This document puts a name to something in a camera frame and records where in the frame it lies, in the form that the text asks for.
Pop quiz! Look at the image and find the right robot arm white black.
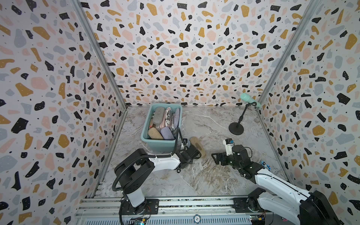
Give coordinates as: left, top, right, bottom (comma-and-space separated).
211, 144, 341, 225

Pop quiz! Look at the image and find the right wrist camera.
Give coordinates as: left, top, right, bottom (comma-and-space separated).
223, 138, 234, 156

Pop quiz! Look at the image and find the green microphone on black stand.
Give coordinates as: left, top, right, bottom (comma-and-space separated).
228, 93, 261, 136

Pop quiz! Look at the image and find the small blue toy car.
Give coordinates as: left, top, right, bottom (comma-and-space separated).
261, 161, 271, 171

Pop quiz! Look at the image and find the grey felt case front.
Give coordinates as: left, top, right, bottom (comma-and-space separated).
152, 106, 165, 125

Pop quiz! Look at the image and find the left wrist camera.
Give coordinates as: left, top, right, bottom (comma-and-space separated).
180, 143, 188, 151

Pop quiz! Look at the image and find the purple felt case diagonal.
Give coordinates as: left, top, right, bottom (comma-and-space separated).
172, 108, 180, 129

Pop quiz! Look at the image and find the purple felt case horizontal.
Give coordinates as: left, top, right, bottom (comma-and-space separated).
160, 127, 175, 141

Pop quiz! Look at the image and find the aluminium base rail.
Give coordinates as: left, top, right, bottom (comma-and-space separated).
75, 196, 291, 225

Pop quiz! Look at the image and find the teal plastic storage box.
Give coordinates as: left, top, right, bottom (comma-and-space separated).
141, 103, 183, 153

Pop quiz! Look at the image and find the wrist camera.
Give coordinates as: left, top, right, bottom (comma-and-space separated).
223, 138, 234, 156
180, 143, 188, 151

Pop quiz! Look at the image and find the tan felt case front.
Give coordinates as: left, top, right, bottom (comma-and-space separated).
148, 127, 164, 140

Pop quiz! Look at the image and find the pink glasses case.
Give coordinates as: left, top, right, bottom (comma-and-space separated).
159, 119, 167, 129

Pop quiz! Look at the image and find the black corrugated cable conduit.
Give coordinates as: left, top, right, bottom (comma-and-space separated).
112, 127, 183, 192

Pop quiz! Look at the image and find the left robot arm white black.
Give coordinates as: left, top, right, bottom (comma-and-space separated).
112, 145, 202, 208

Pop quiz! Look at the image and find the newspaper flag case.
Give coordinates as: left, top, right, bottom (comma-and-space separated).
164, 107, 172, 128

